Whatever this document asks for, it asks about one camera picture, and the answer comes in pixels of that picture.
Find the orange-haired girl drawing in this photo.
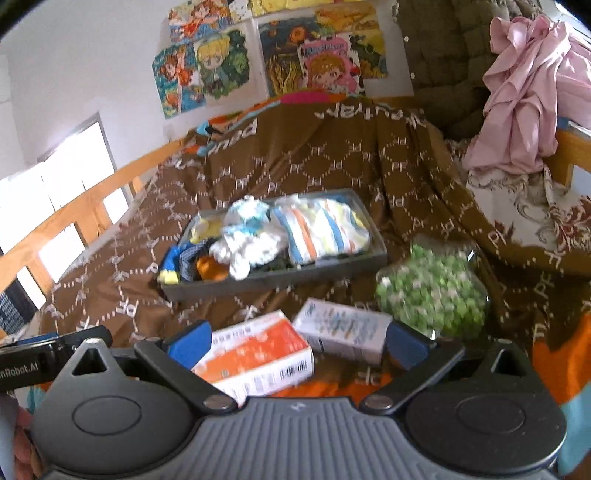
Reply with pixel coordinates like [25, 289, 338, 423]
[152, 44, 205, 119]

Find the striped pastel cloth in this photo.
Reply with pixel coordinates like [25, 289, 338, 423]
[270, 196, 372, 266]

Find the pink cartoon girl drawing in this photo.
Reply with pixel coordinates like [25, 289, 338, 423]
[297, 33, 365, 94]

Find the black plastic crate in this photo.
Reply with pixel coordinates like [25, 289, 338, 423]
[0, 280, 37, 335]

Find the brown patterned colourful blanket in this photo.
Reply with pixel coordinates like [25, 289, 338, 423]
[39, 94, 590, 410]

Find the navy striped sock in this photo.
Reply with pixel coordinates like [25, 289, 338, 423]
[178, 239, 215, 282]

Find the blue yellow sock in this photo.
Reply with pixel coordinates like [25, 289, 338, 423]
[157, 244, 182, 285]

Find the wooden bed rail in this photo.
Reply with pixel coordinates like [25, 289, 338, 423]
[1, 139, 183, 294]

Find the jar of green paper stars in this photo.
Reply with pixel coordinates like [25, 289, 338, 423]
[376, 234, 490, 340]

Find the person's left hand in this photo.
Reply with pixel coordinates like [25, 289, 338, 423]
[0, 394, 42, 480]

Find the olive quilted jacket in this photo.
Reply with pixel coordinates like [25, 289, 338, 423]
[392, 0, 542, 140]

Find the grey tray with cartoon picture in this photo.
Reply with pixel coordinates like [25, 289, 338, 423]
[157, 189, 388, 302]

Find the pink shirt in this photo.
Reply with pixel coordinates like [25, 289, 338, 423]
[463, 15, 590, 174]

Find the floral white bed sheet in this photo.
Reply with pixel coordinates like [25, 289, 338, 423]
[445, 140, 590, 277]

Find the orange white medicine box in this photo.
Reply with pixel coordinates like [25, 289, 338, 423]
[192, 310, 315, 405]

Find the blond boy drawing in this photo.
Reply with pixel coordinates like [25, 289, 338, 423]
[193, 25, 257, 106]

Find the orange knitted cuff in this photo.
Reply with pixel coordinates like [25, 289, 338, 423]
[195, 255, 229, 281]

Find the white blue medicine box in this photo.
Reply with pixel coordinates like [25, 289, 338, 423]
[293, 298, 393, 366]

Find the starry night style painting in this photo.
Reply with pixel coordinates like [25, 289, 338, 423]
[257, 1, 388, 97]

